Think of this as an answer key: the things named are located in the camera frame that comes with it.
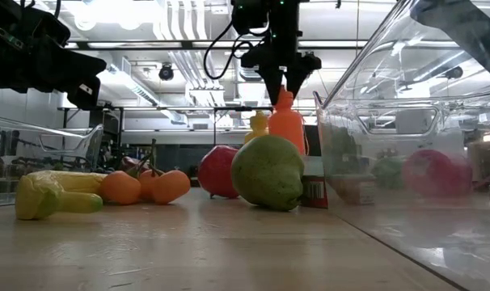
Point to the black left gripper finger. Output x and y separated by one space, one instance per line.
35 40
83 92

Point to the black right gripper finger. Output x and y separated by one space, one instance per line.
271 77
305 66

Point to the yellow plastic squeeze bottle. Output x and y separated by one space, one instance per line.
259 125

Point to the orange plastic squeeze bottle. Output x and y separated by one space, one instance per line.
287 125

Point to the dark red toy onion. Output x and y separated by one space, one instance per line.
129 163

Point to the green toy pear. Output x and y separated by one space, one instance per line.
267 174

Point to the orange tomato cluster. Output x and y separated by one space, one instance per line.
119 188

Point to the red toy apple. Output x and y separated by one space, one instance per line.
217 171

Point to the pink plastic squeeze bottle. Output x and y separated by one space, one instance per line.
435 174

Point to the clear plastic bin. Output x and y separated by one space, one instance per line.
431 250
67 141

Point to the black ceiling spotlight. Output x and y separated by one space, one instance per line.
166 72
454 72

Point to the teal translucent plastic tray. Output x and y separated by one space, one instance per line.
313 165

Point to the yellow toy banana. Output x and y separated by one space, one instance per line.
47 198

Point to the red labelled tin can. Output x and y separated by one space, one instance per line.
314 192

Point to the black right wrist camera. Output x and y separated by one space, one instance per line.
249 16

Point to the black background workbench frame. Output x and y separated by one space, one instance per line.
168 108

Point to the black aluminium rig frame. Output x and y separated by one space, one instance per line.
184 44

